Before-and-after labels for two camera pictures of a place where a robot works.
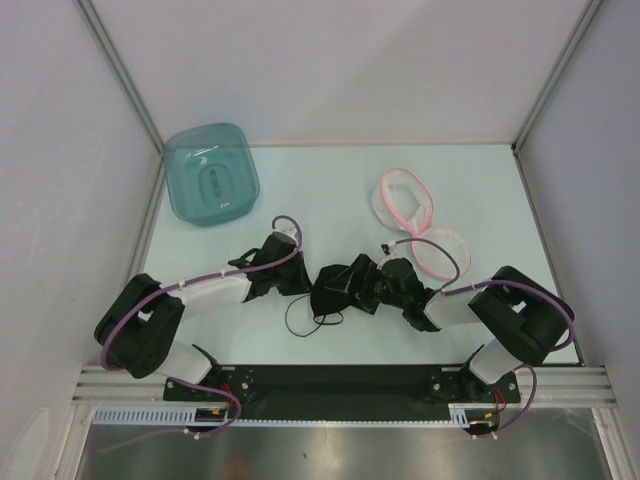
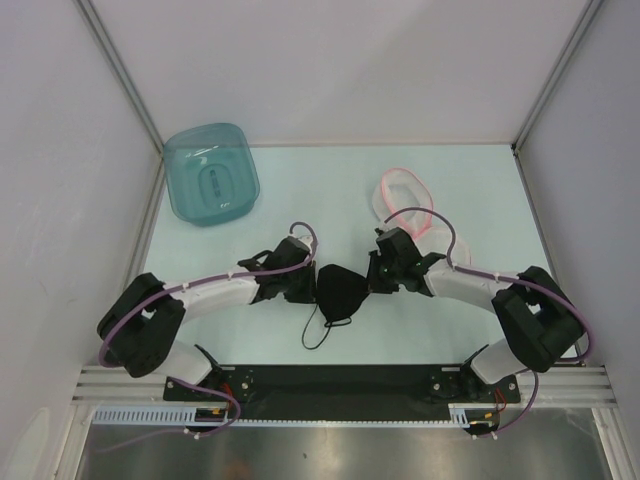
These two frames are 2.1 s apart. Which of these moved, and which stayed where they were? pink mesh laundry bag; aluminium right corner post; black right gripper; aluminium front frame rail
Moved: black right gripper
Stayed: aluminium right corner post; pink mesh laundry bag; aluminium front frame rail
